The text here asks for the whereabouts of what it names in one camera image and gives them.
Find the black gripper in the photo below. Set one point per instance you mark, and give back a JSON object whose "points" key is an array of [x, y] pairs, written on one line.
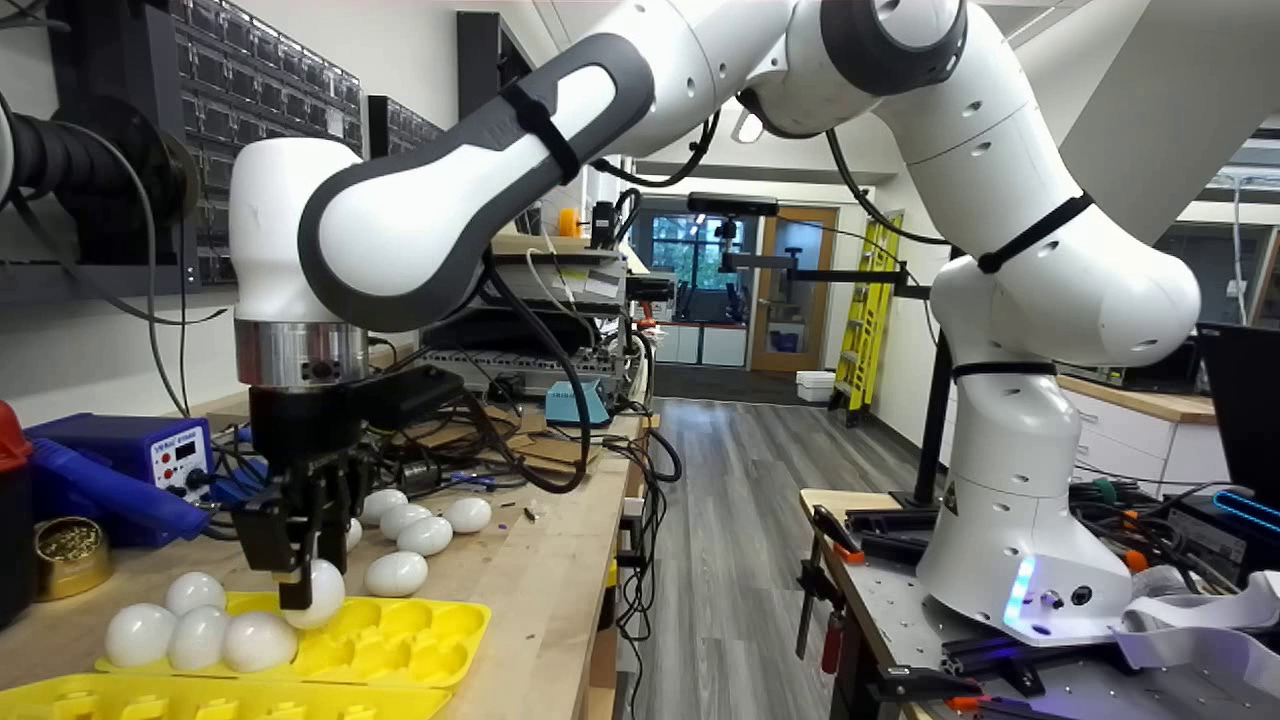
{"points": [[308, 440]]}

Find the white egg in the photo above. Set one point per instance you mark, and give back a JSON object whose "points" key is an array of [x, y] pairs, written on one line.
{"points": [[323, 603], [402, 519], [424, 536], [196, 643], [464, 512], [257, 643], [354, 534], [194, 589], [386, 502], [396, 573], [141, 632]]}

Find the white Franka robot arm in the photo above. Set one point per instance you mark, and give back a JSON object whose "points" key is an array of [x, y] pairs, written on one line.
{"points": [[1040, 295]]}

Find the metal robot base table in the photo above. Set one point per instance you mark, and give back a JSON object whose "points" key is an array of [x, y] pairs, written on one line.
{"points": [[893, 622]]}

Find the yellow plastic egg carton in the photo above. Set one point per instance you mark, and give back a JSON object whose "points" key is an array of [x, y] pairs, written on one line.
{"points": [[402, 643]]}

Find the grey bench machine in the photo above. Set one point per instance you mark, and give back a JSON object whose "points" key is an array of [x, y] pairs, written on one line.
{"points": [[574, 285]]}

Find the blue soldering station box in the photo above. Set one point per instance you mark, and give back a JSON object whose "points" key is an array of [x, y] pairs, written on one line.
{"points": [[152, 453]]}

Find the flat brown wood plates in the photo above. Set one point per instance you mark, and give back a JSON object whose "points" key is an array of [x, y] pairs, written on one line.
{"points": [[533, 463]]}

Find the brass tip cleaner pot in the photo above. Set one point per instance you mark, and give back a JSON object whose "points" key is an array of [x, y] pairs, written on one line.
{"points": [[71, 557]]}

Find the teal small box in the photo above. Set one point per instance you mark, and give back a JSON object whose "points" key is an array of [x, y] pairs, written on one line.
{"points": [[574, 405]]}

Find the red and black toolbox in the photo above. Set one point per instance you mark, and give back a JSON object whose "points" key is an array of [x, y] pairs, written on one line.
{"points": [[11, 534]]}

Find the small orange object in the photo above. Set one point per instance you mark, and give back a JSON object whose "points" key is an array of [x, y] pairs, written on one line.
{"points": [[568, 220]]}

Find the small dark parts drawer cabinet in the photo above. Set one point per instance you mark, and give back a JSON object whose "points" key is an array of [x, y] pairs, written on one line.
{"points": [[402, 130]]}

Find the large dark parts drawer cabinet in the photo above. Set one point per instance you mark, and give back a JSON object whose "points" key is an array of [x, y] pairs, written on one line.
{"points": [[243, 83]]}

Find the white floor bin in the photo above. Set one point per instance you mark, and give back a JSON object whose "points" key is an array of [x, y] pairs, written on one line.
{"points": [[815, 387]]}

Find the black orange clamp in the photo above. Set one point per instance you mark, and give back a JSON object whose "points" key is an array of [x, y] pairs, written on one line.
{"points": [[841, 534]]}

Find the light wooden block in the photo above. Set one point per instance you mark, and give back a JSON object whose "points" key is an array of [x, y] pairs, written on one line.
{"points": [[849, 502]]}

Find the wooden door with window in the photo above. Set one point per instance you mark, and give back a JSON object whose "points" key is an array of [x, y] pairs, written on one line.
{"points": [[793, 285]]}

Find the black horizontal stand boom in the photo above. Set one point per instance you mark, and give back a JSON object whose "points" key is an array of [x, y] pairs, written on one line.
{"points": [[854, 276]]}

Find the black upright stand pole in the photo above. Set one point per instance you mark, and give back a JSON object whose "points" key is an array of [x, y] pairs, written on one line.
{"points": [[933, 424]]}

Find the white cabinet with wooden top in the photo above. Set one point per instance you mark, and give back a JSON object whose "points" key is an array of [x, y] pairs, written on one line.
{"points": [[1142, 401]]}

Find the white crumpled sheet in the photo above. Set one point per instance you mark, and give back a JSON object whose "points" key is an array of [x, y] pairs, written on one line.
{"points": [[1203, 610]]}

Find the blue and black case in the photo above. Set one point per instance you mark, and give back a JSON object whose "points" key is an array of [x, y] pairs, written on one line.
{"points": [[1240, 512]]}

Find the black laptop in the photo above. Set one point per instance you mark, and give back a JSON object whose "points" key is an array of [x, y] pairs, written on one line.
{"points": [[1245, 413]]}

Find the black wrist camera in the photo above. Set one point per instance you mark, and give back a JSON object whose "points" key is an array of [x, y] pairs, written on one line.
{"points": [[417, 397]]}

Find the dark wall tool panel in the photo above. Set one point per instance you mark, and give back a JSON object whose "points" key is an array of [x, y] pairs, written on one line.
{"points": [[472, 44]]}

